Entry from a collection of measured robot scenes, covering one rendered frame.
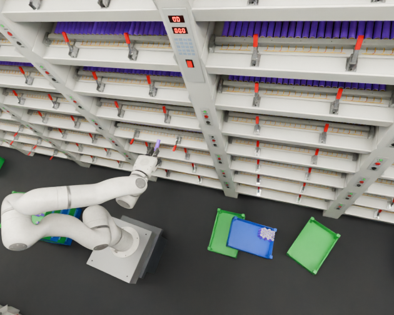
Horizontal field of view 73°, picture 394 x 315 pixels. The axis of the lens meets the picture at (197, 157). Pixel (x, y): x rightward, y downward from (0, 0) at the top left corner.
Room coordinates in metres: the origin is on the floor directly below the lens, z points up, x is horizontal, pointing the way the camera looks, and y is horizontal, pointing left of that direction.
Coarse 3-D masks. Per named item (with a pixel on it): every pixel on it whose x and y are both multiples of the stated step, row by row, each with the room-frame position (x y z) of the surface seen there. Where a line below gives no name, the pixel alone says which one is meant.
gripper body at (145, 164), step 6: (144, 156) 0.74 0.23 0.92; (150, 156) 0.72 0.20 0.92; (138, 162) 0.71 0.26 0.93; (144, 162) 0.70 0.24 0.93; (150, 162) 0.69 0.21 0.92; (156, 162) 0.68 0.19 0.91; (138, 168) 0.68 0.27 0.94; (144, 168) 0.66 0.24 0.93; (150, 168) 0.65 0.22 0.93; (156, 168) 0.67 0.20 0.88; (150, 174) 0.63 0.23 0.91
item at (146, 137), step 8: (112, 120) 1.14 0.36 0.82; (112, 128) 1.11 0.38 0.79; (120, 128) 1.11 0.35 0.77; (160, 128) 0.97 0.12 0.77; (120, 136) 1.06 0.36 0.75; (128, 136) 1.03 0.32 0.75; (144, 136) 0.98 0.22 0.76; (152, 136) 0.95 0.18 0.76; (160, 136) 0.93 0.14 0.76; (176, 136) 0.88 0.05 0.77; (168, 144) 0.87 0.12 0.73; (184, 144) 0.81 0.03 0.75; (192, 144) 0.79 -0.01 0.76; (200, 144) 0.77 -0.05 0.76
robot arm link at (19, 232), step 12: (12, 216) 0.58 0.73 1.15; (24, 216) 0.58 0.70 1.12; (48, 216) 0.60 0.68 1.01; (60, 216) 0.60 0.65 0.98; (72, 216) 0.61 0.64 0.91; (12, 228) 0.53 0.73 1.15; (24, 228) 0.53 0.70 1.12; (36, 228) 0.53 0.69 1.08; (48, 228) 0.54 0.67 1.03; (60, 228) 0.55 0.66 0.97; (72, 228) 0.55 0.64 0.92; (84, 228) 0.55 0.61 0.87; (96, 228) 0.56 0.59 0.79; (108, 228) 0.55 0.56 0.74; (12, 240) 0.49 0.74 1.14; (24, 240) 0.48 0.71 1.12; (36, 240) 0.49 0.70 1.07; (84, 240) 0.51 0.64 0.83; (96, 240) 0.50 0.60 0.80; (108, 240) 0.49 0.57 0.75
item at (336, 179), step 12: (240, 156) 0.68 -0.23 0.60; (240, 168) 0.63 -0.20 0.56; (252, 168) 0.60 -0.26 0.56; (264, 168) 0.56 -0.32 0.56; (276, 168) 0.53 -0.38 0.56; (288, 168) 0.50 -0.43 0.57; (300, 168) 0.47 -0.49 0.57; (312, 168) 0.44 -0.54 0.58; (300, 180) 0.42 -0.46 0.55; (312, 180) 0.39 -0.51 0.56; (324, 180) 0.36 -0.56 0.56; (336, 180) 0.33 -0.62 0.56
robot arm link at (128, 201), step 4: (124, 196) 0.54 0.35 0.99; (128, 196) 0.54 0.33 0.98; (132, 196) 0.54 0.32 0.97; (136, 196) 0.53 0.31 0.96; (116, 200) 0.55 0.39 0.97; (120, 200) 0.54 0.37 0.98; (124, 200) 0.53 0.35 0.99; (128, 200) 0.52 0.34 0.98; (132, 200) 0.52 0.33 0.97; (136, 200) 0.53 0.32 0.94; (120, 204) 0.54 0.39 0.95; (124, 204) 0.52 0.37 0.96; (128, 204) 0.51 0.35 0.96; (132, 204) 0.51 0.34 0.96; (128, 208) 0.52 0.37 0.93
